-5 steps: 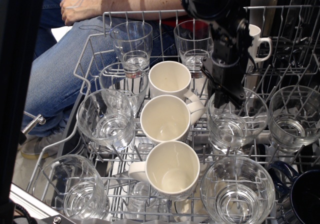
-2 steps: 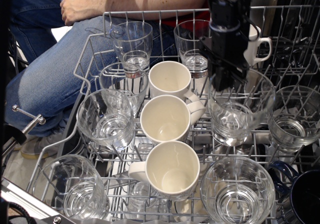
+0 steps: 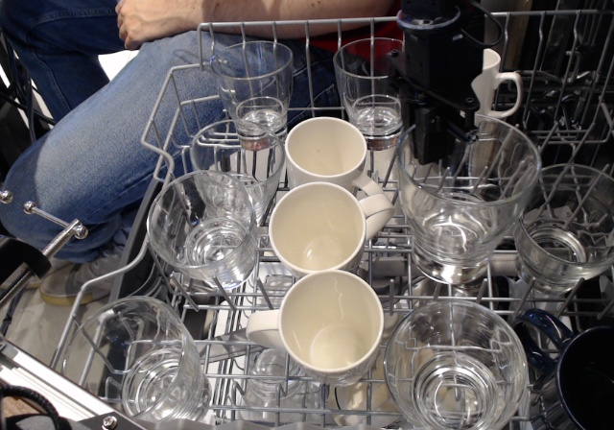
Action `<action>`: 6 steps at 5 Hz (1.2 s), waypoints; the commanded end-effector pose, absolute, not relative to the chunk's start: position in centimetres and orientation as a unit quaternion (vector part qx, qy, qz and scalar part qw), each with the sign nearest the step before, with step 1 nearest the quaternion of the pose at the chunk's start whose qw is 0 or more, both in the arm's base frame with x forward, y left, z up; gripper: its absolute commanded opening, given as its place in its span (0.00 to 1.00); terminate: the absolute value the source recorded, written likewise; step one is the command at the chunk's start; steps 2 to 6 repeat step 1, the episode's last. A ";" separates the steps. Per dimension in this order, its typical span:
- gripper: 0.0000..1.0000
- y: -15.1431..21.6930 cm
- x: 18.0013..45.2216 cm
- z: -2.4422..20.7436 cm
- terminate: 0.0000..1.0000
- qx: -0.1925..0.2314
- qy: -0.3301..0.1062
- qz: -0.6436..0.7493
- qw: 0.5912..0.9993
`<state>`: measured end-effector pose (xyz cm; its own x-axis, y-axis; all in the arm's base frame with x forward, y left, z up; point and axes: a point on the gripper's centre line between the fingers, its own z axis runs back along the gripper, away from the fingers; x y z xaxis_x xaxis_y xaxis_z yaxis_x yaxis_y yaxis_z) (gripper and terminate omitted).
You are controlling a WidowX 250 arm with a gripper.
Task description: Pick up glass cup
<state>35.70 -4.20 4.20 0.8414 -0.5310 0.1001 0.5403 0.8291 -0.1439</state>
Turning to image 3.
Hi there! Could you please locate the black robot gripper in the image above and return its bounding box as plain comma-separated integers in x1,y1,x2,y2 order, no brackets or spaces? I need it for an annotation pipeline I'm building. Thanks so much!
388,16,484,164

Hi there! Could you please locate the round glass cup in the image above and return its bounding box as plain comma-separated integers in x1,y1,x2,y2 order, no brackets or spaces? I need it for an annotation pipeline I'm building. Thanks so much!
147,171,258,291
396,116,541,284
513,164,613,294
384,300,528,429
59,297,210,423

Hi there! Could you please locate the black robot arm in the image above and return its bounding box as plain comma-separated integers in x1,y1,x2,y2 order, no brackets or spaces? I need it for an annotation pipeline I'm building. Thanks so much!
388,0,494,164

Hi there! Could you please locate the person's bare forearm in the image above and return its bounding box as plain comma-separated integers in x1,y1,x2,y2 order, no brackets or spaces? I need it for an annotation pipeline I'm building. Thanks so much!
196,0,397,40

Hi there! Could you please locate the tall glass behind left cup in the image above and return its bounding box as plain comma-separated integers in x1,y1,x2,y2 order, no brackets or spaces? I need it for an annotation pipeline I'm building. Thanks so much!
189,120,286,224

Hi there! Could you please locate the person's bare hand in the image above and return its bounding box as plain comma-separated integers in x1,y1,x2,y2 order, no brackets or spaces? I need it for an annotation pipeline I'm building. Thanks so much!
115,0,202,50

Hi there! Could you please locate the white mug back right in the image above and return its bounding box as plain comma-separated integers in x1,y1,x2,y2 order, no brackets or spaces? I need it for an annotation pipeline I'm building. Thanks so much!
471,49,523,119

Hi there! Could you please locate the white mug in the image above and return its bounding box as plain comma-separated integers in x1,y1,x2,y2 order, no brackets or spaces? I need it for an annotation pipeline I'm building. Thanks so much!
471,49,523,119
284,117,393,210
246,270,384,385
269,182,394,277

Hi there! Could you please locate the tall glass back centre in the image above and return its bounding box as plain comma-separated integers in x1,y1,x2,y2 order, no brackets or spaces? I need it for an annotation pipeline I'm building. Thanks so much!
333,37,404,151

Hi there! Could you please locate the red shirt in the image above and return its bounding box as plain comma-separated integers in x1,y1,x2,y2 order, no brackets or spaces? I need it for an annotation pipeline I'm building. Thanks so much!
227,0,407,61

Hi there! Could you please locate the white mug middle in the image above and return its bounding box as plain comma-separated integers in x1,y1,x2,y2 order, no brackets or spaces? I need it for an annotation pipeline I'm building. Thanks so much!
269,182,394,277

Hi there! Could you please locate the tall glass back left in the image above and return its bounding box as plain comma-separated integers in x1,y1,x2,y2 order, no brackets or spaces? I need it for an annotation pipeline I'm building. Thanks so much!
210,40,294,138

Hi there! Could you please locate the white mug front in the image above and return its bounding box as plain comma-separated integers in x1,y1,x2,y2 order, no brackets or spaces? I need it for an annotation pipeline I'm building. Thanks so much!
246,270,384,385

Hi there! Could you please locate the dark blue mug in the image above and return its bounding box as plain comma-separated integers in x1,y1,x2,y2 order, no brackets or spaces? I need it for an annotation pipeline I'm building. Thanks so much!
513,309,613,429

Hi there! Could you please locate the small glass under rack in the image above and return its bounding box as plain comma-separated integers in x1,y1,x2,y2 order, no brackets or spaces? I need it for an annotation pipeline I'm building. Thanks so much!
244,348,301,406

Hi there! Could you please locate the blue jeans leg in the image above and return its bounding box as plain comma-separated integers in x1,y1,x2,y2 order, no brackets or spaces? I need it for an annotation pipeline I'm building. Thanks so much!
1,0,338,262

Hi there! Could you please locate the grey sneaker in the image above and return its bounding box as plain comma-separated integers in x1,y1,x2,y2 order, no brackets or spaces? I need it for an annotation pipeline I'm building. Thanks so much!
38,246,123,306

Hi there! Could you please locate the grey wire dishwasher rack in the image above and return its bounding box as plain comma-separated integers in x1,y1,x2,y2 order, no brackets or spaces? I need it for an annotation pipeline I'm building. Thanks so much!
52,9,613,429

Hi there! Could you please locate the chrome clamp handle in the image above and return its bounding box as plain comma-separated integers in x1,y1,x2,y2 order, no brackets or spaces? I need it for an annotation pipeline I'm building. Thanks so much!
0,189,89,306

